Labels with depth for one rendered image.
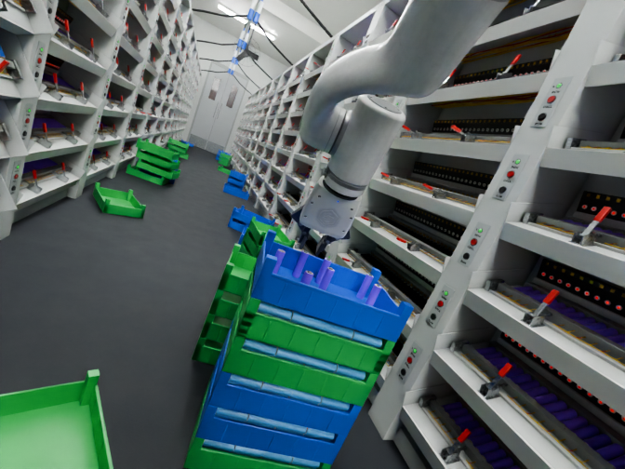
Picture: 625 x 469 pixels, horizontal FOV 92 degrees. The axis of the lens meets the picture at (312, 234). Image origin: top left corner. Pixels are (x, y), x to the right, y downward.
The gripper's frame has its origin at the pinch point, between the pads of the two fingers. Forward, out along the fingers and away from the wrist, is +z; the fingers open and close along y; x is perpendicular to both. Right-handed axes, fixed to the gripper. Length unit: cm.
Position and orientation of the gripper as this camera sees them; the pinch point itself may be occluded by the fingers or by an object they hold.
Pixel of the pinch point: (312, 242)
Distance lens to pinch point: 67.0
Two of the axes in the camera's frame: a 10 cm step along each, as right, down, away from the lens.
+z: -3.6, 7.1, 6.0
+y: 9.3, 3.6, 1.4
